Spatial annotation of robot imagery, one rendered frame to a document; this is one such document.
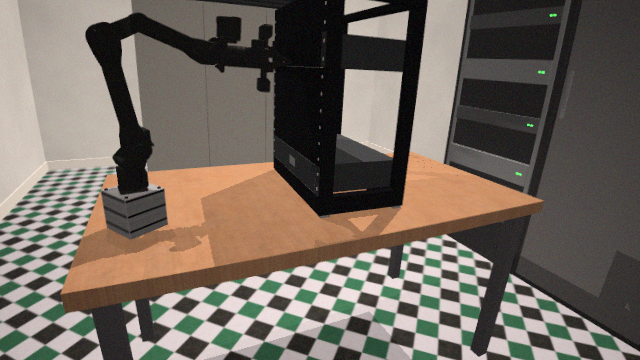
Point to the black server rack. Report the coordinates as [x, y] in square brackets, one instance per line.
[309, 151]

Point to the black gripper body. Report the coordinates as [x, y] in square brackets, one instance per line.
[265, 33]

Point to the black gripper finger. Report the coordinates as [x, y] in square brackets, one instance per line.
[277, 64]
[278, 56]

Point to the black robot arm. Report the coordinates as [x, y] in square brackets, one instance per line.
[104, 40]

